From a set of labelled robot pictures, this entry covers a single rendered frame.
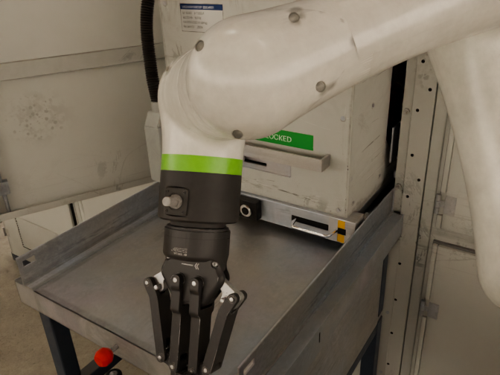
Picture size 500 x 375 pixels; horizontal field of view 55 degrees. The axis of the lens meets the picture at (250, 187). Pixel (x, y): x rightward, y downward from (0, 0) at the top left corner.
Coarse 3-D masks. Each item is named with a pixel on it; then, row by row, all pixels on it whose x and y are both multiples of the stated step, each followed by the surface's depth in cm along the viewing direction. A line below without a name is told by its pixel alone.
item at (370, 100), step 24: (384, 72) 106; (360, 96) 97; (384, 96) 109; (360, 120) 100; (384, 120) 113; (360, 144) 103; (384, 144) 117; (360, 168) 106; (384, 168) 121; (360, 192) 110
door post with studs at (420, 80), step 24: (408, 72) 108; (432, 72) 105; (408, 96) 110; (432, 96) 107; (408, 120) 112; (408, 144) 114; (408, 168) 116; (408, 192) 119; (408, 216) 121; (408, 240) 124; (408, 264) 127; (408, 288) 129
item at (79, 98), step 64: (0, 0) 113; (64, 0) 120; (128, 0) 127; (0, 64) 116; (64, 64) 123; (128, 64) 133; (0, 128) 123; (64, 128) 131; (128, 128) 140; (0, 192) 126; (64, 192) 137
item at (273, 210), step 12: (264, 204) 116; (276, 204) 114; (288, 204) 113; (264, 216) 118; (276, 216) 115; (288, 216) 113; (300, 216) 111; (312, 216) 109; (324, 216) 107; (336, 216) 107; (360, 216) 106; (312, 228) 111; (324, 228) 109; (348, 228) 105
